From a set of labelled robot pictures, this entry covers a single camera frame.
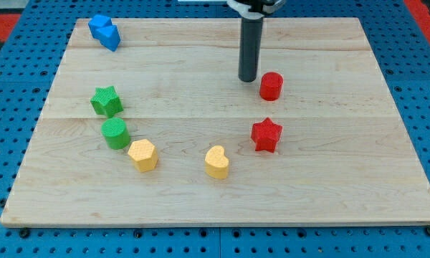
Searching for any light wooden board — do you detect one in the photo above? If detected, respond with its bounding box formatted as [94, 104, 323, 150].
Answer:
[1, 18, 430, 228]

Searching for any yellow heart block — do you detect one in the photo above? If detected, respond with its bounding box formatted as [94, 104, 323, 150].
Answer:
[204, 145, 229, 179]

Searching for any red star block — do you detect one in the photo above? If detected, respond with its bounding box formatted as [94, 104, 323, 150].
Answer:
[251, 118, 282, 153]

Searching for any red cylinder block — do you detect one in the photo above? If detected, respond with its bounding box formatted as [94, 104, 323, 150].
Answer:
[259, 72, 284, 101]

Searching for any yellow hexagon block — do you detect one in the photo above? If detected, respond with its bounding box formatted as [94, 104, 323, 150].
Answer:
[128, 139, 158, 173]

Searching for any green cylinder block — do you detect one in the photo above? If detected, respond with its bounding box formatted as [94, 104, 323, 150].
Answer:
[101, 118, 130, 150]

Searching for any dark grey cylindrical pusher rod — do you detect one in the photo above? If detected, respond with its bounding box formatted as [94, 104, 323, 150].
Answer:
[238, 18, 264, 82]

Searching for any green star block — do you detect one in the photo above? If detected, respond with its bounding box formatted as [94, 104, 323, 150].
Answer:
[90, 85, 123, 118]

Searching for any blue triangle block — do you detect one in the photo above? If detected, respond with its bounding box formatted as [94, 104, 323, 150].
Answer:
[95, 25, 120, 52]

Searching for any blue cube block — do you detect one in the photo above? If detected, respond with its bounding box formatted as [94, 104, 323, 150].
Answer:
[88, 14, 113, 39]

